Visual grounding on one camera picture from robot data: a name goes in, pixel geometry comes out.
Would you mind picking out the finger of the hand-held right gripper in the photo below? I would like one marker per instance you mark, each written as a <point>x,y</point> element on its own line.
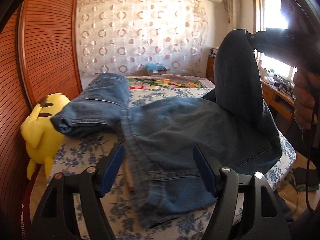
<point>261,47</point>
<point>256,36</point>

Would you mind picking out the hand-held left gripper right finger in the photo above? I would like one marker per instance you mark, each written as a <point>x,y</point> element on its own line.
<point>203,172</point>

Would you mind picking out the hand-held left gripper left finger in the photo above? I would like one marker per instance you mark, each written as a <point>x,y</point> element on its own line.
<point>112,170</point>

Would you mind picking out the light blue denim pants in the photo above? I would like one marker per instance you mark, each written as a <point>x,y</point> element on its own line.
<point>175,135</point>

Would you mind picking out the mid blue denim pants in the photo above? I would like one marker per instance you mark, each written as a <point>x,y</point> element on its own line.
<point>100,100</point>

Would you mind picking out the person's right hand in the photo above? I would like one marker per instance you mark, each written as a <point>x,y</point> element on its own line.
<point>303,100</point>

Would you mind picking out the window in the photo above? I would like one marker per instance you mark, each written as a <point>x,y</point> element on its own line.
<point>270,10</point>

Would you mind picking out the bed with floral sheet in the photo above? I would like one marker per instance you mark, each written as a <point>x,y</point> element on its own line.
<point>82,152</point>

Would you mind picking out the pale window curtain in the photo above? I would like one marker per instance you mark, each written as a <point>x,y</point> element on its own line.
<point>231,7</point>

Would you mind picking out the pile of papers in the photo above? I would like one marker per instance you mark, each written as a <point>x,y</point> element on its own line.
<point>213,52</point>

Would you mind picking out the yellow plush toy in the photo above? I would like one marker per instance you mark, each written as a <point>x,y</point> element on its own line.
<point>40,135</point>

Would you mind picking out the red patterned cloth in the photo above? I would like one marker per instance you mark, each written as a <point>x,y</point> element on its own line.
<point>26,217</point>

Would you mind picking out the cardboard box with blue cloth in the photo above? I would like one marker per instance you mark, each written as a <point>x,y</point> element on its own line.
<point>156,67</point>

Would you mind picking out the wooden slatted wardrobe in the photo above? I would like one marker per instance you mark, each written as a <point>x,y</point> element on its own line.
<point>50,42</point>

